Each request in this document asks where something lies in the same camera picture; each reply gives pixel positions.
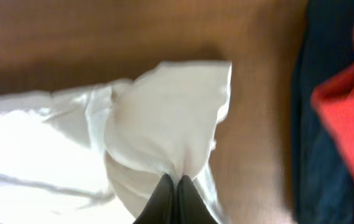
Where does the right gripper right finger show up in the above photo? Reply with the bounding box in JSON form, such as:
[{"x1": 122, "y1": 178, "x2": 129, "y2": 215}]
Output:
[{"x1": 176, "y1": 175, "x2": 217, "y2": 224}]

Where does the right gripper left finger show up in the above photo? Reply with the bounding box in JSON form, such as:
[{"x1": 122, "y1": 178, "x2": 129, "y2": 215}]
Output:
[{"x1": 134, "y1": 174, "x2": 174, "y2": 224}]

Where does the white t-shirt black print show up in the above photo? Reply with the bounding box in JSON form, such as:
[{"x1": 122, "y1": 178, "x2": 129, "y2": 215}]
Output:
[{"x1": 0, "y1": 61, "x2": 232, "y2": 223}]

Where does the navy folded garment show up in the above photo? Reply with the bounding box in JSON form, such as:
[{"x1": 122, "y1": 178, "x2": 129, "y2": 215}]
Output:
[{"x1": 291, "y1": 0, "x2": 354, "y2": 224}]

